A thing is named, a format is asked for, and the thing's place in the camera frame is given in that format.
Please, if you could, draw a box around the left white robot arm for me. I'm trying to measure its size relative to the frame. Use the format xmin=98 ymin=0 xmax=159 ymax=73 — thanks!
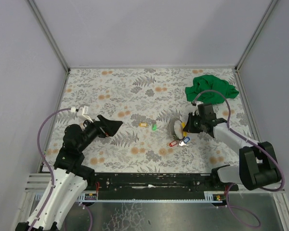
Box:
xmin=15 ymin=115 xmax=123 ymax=231

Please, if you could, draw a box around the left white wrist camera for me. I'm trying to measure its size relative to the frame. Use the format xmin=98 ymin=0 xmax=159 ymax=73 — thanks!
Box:
xmin=70 ymin=105 xmax=93 ymax=122

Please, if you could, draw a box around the patterned bracelet keyring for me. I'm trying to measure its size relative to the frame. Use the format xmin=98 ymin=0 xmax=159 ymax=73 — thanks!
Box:
xmin=169 ymin=118 xmax=184 ymax=141

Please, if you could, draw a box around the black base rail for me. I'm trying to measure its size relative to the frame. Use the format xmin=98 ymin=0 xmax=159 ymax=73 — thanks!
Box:
xmin=86 ymin=172 xmax=230 ymax=202

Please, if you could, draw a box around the red key tag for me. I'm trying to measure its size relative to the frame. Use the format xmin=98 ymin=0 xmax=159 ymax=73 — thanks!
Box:
xmin=169 ymin=141 xmax=178 ymax=147

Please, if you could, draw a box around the yellow key tag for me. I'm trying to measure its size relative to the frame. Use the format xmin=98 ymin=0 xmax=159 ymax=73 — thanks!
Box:
xmin=139 ymin=123 xmax=148 ymax=128

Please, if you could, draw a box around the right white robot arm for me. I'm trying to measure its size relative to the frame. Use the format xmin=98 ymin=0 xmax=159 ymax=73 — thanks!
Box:
xmin=183 ymin=103 xmax=283 ymax=191

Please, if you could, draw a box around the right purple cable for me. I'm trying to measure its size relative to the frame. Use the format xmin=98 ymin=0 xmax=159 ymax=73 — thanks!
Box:
xmin=192 ymin=90 xmax=286 ymax=228

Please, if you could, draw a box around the green crumpled cloth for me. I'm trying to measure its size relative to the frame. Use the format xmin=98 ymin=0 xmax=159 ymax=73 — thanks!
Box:
xmin=185 ymin=75 xmax=239 ymax=104

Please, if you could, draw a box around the floral table mat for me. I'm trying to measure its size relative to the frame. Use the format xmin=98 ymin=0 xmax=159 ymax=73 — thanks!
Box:
xmin=42 ymin=67 xmax=262 ymax=174

